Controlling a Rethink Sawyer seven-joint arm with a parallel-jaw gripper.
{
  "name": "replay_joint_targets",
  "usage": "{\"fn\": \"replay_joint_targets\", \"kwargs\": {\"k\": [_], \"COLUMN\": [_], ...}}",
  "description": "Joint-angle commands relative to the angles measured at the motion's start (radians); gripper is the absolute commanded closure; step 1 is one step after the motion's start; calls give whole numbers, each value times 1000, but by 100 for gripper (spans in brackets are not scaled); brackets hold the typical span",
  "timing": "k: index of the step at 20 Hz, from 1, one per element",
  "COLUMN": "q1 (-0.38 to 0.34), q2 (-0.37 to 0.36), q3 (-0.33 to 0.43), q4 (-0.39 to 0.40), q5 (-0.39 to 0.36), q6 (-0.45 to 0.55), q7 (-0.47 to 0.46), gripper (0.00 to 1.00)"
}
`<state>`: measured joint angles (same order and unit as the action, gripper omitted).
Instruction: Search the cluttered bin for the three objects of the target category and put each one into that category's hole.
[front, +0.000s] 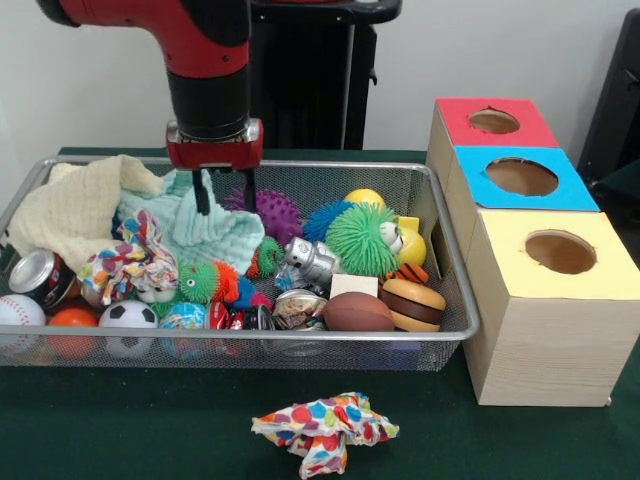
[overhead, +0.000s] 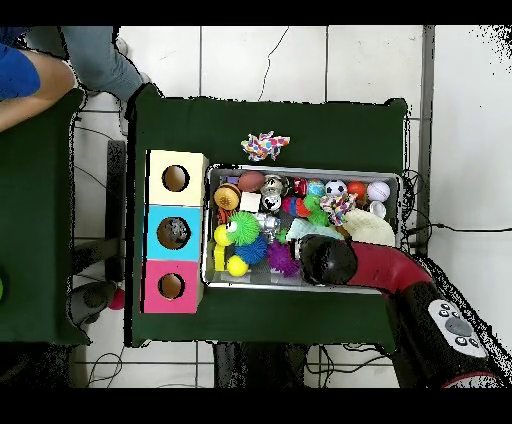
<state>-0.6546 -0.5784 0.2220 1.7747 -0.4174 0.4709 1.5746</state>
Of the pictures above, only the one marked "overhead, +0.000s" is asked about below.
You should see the black cable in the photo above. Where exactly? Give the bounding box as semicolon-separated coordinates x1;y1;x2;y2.
405;222;512;237

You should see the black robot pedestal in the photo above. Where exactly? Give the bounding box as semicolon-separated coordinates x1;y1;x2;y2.
213;341;309;388

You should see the wooden burger toy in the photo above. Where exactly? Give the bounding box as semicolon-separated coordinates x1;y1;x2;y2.
213;183;243;212

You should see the shallow clear mesh bin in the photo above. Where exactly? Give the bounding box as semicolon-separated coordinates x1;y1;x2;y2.
201;163;403;296

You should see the small green spiky ball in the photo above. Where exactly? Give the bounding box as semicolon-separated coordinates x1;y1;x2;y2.
224;210;262;246

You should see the white baseball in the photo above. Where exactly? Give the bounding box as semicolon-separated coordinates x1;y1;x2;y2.
366;181;392;204

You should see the wooden box with three holes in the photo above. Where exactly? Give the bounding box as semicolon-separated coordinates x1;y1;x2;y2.
139;149;210;315

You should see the teal knitted cloth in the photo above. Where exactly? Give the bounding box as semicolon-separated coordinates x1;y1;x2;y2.
285;217;345;243

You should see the person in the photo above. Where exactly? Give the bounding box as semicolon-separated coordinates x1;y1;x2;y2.
0;26;151;105

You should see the brown toy football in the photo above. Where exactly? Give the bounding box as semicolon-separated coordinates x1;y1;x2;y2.
237;170;266;193

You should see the small blue spiky ball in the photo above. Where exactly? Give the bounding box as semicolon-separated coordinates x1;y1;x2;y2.
234;234;268;266

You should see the black upright panel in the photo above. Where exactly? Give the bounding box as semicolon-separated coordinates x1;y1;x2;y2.
105;139;127;283

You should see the cream knitted cloth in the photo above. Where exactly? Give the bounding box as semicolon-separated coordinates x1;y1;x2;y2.
342;208;396;247

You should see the red ball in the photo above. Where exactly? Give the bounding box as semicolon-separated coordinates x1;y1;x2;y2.
106;287;126;311

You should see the dark green table cloth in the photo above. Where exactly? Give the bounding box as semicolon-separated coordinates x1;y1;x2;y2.
124;82;409;353
0;87;91;346

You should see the grey rounded object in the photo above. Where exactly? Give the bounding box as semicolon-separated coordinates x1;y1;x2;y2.
69;280;118;326

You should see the polka dot cloth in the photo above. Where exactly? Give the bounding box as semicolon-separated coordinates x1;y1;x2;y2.
319;191;358;226
240;130;291;162

